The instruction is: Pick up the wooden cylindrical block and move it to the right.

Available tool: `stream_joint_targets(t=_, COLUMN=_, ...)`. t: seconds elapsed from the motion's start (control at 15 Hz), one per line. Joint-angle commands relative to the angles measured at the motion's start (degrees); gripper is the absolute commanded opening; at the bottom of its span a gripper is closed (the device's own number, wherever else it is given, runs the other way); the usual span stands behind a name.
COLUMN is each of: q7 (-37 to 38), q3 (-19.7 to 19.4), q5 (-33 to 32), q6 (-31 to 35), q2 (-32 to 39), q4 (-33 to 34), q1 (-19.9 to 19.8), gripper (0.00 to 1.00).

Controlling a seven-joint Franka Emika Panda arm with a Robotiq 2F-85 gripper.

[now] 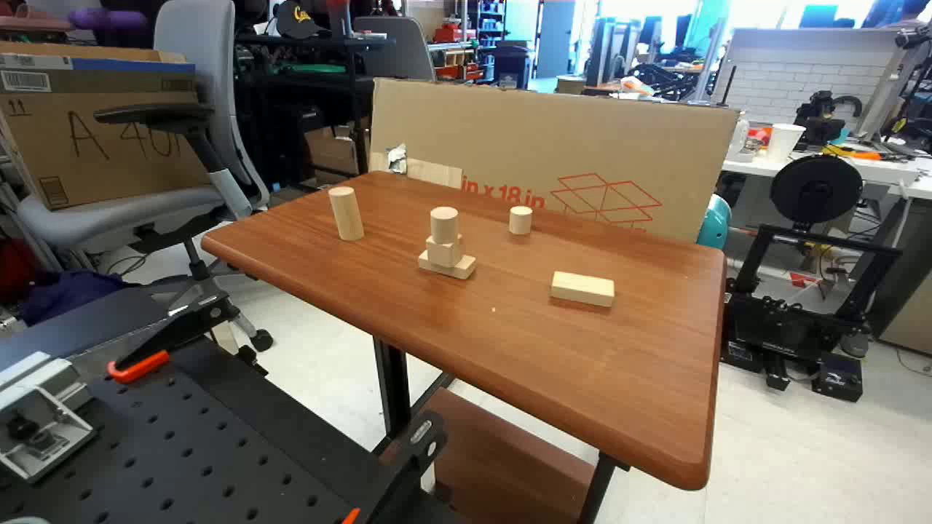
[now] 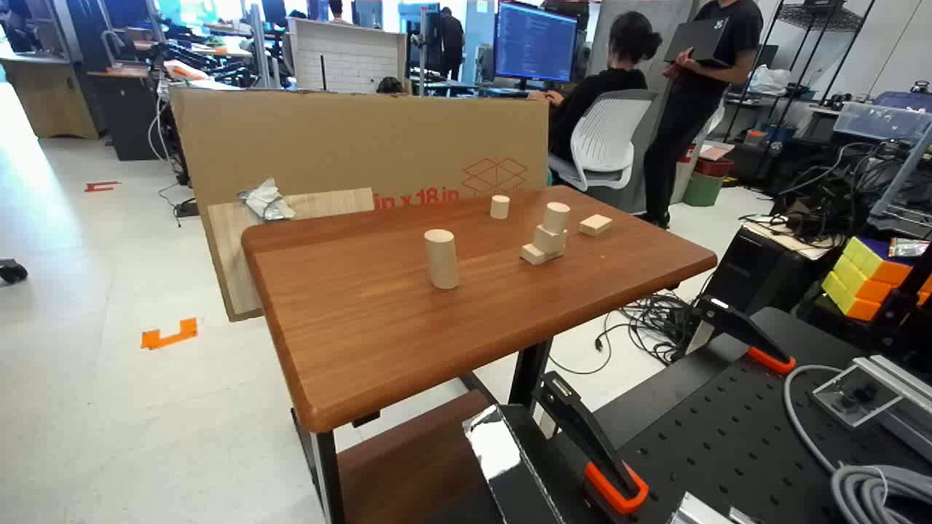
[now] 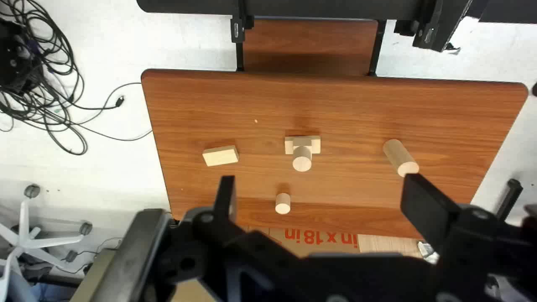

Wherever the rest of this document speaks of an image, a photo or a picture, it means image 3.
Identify wooden cylinder on flat block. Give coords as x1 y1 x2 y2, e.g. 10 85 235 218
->
290 146 313 173

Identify white office chair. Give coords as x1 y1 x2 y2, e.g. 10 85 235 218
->
0 183 94 302

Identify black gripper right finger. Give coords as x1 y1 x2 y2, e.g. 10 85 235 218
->
399 173 463 253

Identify light plywood board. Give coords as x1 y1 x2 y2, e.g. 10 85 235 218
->
357 233 424 258

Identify flat wooden base block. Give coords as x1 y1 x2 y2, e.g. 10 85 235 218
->
283 134 324 157

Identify rectangular wooden block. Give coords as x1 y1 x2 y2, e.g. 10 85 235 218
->
201 144 240 167

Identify short wooden cylinder block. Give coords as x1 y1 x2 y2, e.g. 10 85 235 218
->
273 189 293 216

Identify tangled black cables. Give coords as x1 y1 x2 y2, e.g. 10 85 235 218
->
0 0 152 157

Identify black perforated breadboard table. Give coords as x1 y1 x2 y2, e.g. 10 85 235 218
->
136 0 537 25

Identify brown cardboard sheet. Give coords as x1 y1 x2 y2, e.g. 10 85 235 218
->
261 225 359 258

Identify brown wooden table footboard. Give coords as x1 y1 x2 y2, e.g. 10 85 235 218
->
243 18 379 79

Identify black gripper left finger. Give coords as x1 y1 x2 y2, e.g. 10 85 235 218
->
211 174 238 225

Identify long wooden cylindrical block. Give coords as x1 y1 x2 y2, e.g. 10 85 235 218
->
381 137 421 179

